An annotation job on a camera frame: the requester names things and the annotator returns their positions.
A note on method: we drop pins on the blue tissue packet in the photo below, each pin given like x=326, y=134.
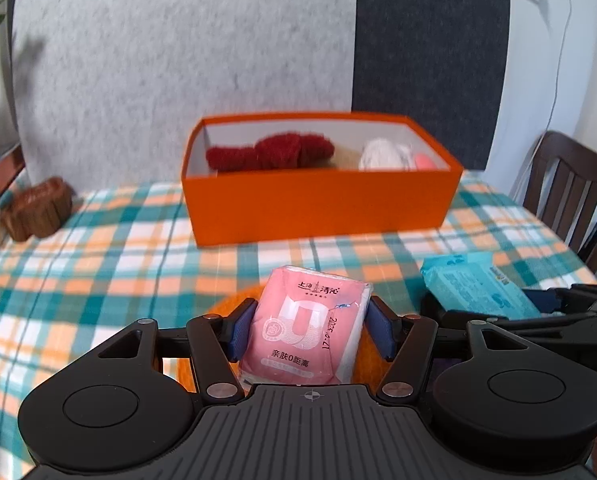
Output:
x=478, y=285

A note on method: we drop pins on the grey felt wall panel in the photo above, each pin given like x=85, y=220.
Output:
x=178, y=50

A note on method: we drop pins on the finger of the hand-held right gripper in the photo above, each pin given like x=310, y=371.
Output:
x=453, y=312

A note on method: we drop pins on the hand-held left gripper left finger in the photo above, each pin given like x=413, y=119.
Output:
x=241, y=331

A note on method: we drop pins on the orange round mat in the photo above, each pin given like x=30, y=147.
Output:
x=218, y=315

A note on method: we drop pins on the pink tissue packet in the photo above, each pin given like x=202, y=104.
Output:
x=306, y=330

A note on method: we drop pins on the dark red knit gloves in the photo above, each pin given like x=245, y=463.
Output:
x=273, y=152

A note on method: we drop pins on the dark felt wall panel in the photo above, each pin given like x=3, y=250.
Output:
x=428, y=40

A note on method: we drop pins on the orange cardboard box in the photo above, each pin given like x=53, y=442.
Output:
x=323, y=210

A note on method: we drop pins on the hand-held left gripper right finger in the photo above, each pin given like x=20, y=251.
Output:
x=381, y=331

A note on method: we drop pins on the white knit cloth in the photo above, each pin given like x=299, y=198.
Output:
x=383, y=155

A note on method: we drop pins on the brown carved wooden block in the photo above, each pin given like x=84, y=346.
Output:
x=38, y=210

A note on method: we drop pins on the wooden bench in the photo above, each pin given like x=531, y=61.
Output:
x=1, y=180

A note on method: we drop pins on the small pink item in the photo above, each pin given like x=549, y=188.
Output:
x=423, y=161

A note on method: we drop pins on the dark wooden chair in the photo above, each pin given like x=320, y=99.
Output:
x=573, y=185

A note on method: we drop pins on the plaid tablecloth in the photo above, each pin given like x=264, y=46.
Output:
x=103, y=270

